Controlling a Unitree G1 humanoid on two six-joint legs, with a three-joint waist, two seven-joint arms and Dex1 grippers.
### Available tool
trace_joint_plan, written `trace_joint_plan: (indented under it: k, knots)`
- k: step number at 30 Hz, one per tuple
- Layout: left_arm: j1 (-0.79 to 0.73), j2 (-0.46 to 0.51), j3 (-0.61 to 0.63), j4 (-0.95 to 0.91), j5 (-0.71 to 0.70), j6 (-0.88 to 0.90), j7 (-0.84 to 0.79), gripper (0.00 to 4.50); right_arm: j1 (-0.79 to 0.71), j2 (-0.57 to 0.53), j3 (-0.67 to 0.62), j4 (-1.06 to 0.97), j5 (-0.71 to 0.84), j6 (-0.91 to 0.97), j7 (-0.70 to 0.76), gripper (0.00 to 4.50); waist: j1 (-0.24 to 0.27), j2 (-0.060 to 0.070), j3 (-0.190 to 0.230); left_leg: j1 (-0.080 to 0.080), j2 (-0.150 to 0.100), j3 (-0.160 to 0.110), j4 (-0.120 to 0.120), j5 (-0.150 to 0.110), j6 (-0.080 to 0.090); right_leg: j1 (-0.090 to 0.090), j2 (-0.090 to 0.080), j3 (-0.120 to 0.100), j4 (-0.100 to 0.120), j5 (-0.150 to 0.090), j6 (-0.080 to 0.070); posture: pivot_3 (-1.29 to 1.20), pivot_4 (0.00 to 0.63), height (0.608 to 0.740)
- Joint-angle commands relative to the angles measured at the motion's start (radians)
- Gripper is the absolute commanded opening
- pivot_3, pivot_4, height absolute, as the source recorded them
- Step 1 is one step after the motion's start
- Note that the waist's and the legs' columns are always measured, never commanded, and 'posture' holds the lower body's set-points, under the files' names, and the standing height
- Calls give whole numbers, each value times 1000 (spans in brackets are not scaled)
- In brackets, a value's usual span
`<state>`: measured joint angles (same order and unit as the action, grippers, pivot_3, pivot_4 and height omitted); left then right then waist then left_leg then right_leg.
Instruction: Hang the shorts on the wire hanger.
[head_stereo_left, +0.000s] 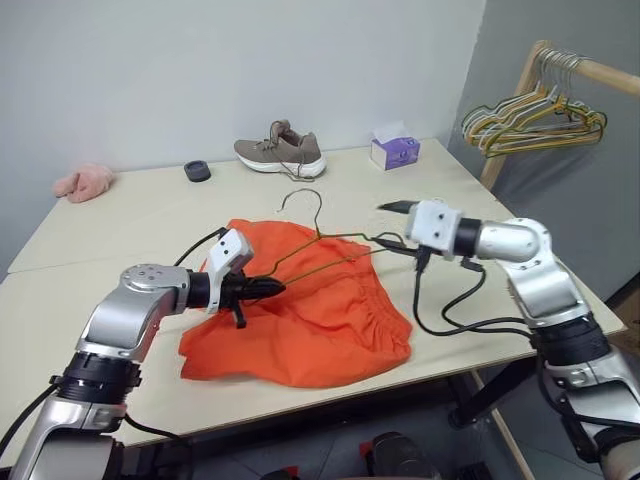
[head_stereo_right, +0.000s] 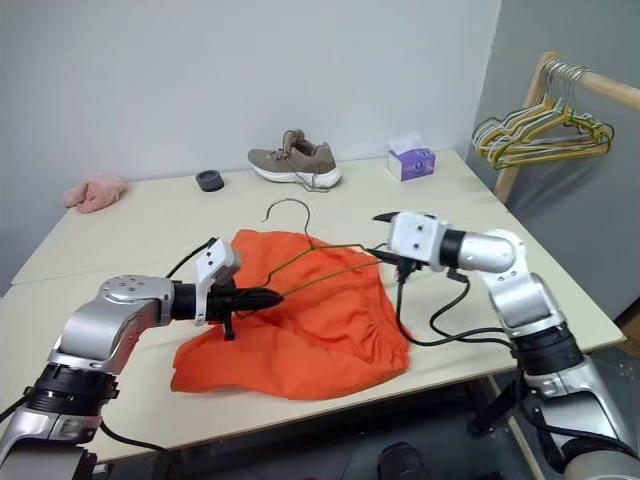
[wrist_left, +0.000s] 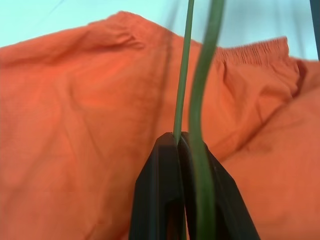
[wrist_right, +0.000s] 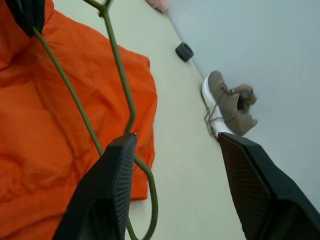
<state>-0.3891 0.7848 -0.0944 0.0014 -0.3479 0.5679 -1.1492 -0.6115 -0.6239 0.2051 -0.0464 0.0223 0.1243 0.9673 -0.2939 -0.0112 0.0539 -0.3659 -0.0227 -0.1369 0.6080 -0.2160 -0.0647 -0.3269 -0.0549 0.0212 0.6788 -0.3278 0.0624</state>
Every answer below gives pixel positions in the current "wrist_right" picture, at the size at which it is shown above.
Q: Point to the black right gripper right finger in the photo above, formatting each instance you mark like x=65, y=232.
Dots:
x=262, y=200

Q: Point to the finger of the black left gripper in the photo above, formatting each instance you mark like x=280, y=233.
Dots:
x=27, y=15

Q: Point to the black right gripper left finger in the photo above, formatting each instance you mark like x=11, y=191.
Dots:
x=105, y=190

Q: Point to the orange shorts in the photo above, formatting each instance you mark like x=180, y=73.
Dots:
x=37, y=125

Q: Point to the brown sneaker with white sole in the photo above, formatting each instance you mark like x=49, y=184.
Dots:
x=231, y=107

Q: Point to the pink cloth item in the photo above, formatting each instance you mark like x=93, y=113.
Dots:
x=157, y=3

